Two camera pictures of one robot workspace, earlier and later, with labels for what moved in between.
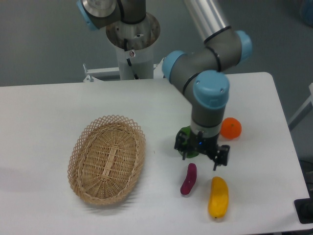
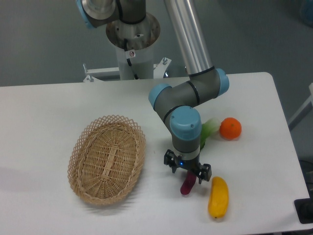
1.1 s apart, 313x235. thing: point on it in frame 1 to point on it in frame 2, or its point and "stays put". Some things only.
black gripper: x=197 y=143 to x=171 y=159
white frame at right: x=310 y=99 stays put
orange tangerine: x=231 y=128 stays put
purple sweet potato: x=190 y=179 stays put
